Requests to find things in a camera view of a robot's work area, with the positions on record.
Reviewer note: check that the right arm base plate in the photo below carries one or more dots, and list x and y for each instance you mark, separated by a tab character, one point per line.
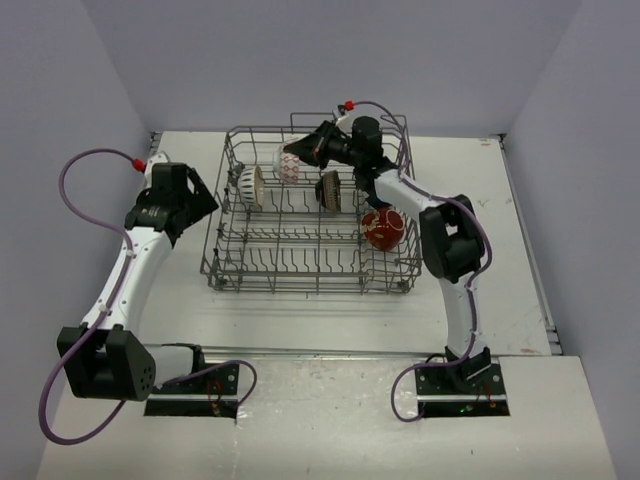
441	395

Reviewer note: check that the white bowl teal stripes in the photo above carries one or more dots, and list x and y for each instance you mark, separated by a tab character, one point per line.
250	186

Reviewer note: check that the red diamond pattern bowl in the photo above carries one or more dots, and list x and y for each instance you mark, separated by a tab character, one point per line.
285	166

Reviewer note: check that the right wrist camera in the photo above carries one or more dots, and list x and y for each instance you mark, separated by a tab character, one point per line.
342	118

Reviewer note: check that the grey wire dish rack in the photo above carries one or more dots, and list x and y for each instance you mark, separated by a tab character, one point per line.
291	243

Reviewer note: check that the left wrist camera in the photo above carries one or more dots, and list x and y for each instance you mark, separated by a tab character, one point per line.
145	166

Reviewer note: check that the black gold patterned bowl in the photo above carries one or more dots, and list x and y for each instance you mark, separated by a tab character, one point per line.
327	191

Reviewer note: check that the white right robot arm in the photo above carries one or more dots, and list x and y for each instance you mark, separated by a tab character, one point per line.
454	247

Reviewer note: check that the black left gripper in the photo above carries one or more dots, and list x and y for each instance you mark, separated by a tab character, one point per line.
202	202

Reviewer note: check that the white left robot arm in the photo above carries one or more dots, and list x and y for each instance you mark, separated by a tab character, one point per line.
104	357

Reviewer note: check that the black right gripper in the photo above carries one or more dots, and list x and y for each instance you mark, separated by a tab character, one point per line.
311	148

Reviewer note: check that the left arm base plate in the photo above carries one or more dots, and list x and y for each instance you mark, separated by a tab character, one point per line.
214	395

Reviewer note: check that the red floral bowl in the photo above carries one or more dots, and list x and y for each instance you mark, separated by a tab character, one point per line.
383	228

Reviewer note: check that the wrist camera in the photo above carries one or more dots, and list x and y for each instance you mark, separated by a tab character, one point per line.
145	166
342	118

